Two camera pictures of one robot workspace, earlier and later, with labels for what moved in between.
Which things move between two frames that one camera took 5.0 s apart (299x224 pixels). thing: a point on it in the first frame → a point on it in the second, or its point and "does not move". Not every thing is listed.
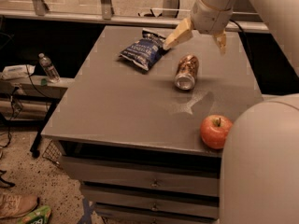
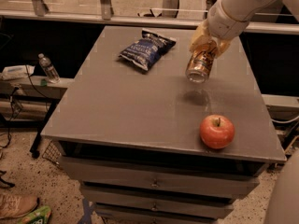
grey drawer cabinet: (130, 139) does not move
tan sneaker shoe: (17, 205) does not move
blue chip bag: (148, 51) does not move
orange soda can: (186, 74) → (200, 63)
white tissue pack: (17, 72) does not move
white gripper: (209, 19) → (224, 20)
